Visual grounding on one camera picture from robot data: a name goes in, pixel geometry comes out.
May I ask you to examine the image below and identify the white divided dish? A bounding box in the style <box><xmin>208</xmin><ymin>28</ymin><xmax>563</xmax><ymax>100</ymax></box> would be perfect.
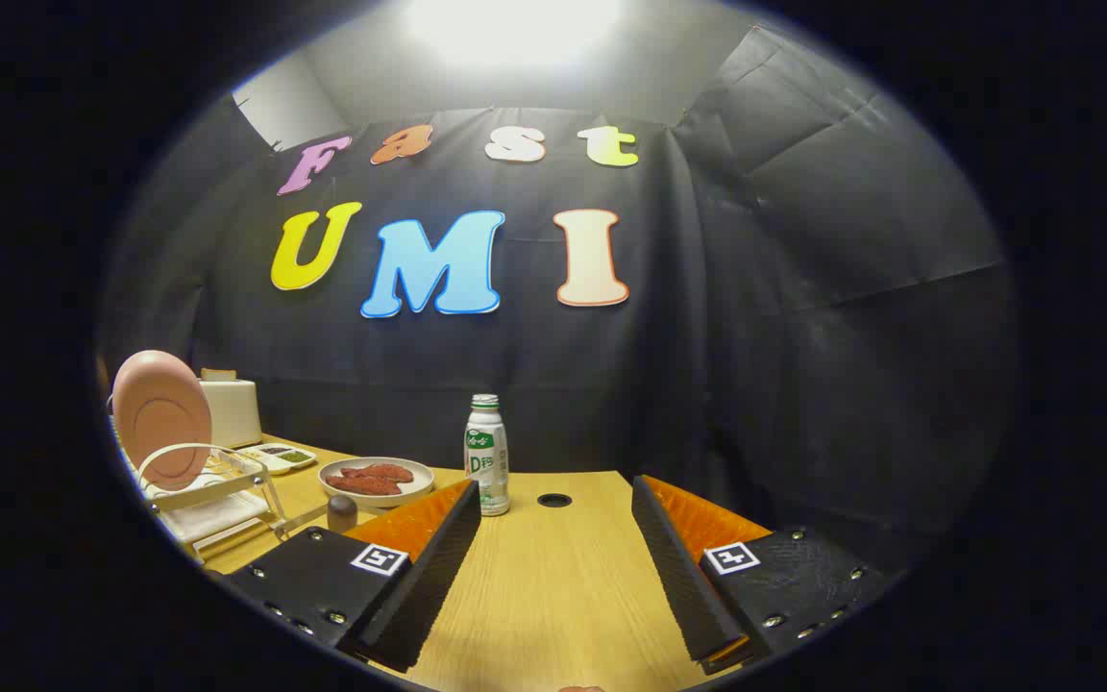
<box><xmin>236</xmin><ymin>442</ymin><xmax>318</xmax><ymax>477</ymax></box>

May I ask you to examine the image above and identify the white toaster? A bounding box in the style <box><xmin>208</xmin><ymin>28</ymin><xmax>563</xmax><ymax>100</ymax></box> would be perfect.
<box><xmin>198</xmin><ymin>368</ymin><xmax>262</xmax><ymax>450</ymax></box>

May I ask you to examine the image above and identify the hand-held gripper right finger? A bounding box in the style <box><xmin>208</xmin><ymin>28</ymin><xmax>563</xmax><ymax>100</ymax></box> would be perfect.
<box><xmin>630</xmin><ymin>473</ymin><xmax>889</xmax><ymax>676</ymax></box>

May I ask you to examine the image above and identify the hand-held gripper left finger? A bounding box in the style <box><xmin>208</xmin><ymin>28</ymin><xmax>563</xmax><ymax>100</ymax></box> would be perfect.
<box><xmin>225</xmin><ymin>478</ymin><xmax>483</xmax><ymax>674</ymax></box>

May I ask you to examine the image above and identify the beige plate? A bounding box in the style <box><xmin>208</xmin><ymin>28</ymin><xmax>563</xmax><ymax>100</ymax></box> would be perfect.
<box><xmin>319</xmin><ymin>457</ymin><xmax>436</xmax><ymax>508</ymax></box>

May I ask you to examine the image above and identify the white wire dish rack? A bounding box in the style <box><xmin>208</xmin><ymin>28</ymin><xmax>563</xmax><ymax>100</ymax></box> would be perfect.
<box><xmin>110</xmin><ymin>404</ymin><xmax>288</xmax><ymax>566</ymax></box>

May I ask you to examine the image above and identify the white green milk bottle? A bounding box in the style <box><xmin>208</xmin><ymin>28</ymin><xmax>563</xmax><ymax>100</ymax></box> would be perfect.
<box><xmin>463</xmin><ymin>394</ymin><xmax>511</xmax><ymax>517</ymax></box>

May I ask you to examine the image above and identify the black backdrop cloth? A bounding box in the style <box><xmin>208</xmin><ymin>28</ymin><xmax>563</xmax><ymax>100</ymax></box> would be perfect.
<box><xmin>97</xmin><ymin>24</ymin><xmax>1021</xmax><ymax>568</ymax></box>

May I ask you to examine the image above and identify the pink plate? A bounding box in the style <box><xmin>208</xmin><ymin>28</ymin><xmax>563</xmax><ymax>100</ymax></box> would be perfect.
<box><xmin>112</xmin><ymin>350</ymin><xmax>213</xmax><ymax>491</ymax></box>

